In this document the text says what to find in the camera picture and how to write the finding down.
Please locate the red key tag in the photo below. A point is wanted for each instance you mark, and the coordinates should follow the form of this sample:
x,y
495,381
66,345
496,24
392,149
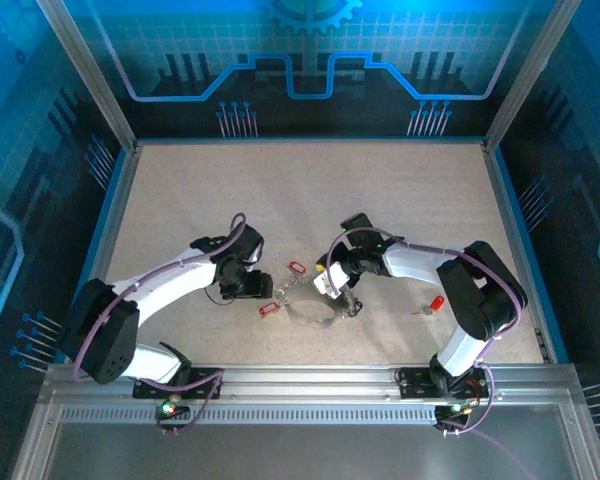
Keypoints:
x,y
269,310
296,267

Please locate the large metal key hoop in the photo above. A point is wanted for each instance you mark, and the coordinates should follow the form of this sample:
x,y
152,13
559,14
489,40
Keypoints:
x,y
314,325

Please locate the silver key with red tag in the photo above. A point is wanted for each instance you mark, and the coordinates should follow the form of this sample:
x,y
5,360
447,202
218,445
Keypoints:
x,y
436,302

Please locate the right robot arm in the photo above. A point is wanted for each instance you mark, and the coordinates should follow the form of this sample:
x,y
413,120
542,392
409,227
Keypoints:
x,y
480,295

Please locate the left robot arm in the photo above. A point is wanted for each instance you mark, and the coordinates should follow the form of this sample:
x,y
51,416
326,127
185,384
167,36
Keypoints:
x,y
105,330

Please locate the black connector with LEDs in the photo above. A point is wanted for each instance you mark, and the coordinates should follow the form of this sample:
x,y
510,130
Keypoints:
x,y
169,407
455,409

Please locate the blue table edge strip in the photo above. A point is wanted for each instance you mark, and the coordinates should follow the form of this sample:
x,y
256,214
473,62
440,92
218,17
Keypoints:
x,y
108,200
515,200

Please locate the grey metal panel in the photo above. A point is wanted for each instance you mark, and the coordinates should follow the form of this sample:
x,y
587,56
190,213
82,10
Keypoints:
x,y
300,455

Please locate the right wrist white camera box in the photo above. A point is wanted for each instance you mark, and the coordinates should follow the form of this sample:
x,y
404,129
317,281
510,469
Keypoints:
x,y
330,280

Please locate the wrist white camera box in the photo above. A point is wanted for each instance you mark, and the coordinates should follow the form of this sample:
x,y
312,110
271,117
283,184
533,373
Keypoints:
x,y
253,257
330,280

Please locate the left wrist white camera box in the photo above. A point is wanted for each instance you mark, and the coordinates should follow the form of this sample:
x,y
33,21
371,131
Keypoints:
x,y
253,257

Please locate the aluminium frame rail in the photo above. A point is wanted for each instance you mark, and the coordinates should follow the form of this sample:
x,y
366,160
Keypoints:
x,y
310,382

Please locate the aluminium table side rail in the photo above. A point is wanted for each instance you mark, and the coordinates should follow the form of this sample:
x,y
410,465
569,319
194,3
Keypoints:
x,y
117,200
504,200

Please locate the aluminium frame post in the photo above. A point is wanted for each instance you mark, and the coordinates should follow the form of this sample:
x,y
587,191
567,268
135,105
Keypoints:
x,y
91,75
528,75

